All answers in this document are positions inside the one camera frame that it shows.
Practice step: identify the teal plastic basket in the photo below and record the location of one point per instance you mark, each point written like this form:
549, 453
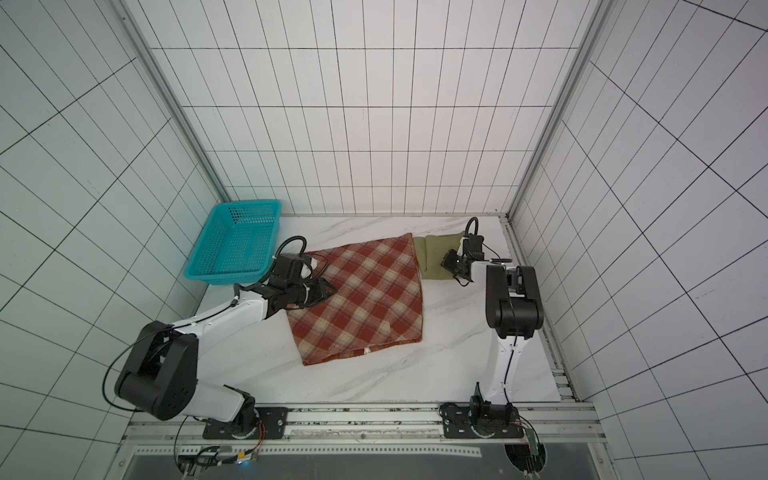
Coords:
236, 244

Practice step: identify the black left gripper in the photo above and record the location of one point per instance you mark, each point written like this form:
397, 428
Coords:
315, 291

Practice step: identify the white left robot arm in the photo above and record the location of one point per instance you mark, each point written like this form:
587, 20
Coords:
160, 371

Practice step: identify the red plaid skirt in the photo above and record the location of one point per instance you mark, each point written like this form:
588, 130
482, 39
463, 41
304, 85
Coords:
378, 303

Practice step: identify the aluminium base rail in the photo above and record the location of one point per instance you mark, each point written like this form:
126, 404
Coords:
367, 428

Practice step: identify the electronics board with wires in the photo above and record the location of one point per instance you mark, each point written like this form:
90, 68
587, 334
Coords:
212, 456

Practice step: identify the olive green skirt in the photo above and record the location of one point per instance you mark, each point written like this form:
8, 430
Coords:
430, 251

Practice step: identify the aluminium corner post left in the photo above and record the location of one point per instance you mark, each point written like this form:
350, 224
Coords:
169, 99

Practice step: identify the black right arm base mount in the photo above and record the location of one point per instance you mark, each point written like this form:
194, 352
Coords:
480, 419

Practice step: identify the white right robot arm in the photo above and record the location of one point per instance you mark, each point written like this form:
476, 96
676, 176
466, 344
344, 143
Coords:
513, 308

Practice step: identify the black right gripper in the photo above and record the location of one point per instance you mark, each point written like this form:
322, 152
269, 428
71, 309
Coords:
455, 264

